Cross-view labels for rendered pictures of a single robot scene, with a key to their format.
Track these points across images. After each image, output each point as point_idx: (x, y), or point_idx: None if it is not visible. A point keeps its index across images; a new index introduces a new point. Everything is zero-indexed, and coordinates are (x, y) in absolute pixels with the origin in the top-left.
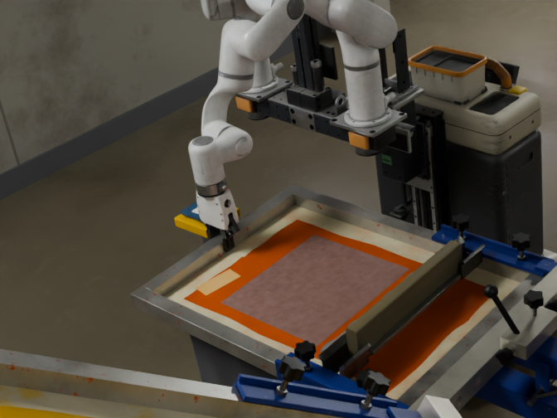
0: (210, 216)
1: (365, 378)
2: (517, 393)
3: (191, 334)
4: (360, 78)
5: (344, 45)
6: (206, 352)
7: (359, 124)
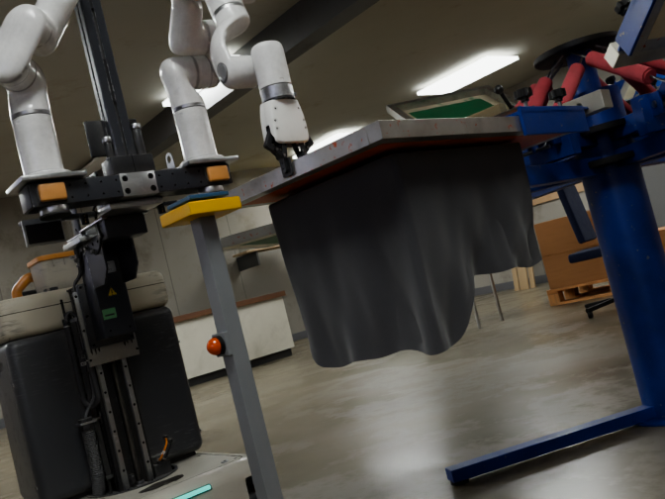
0: (293, 126)
1: (621, 4)
2: (526, 166)
3: (448, 135)
4: (206, 113)
5: (188, 83)
6: (424, 198)
7: (219, 154)
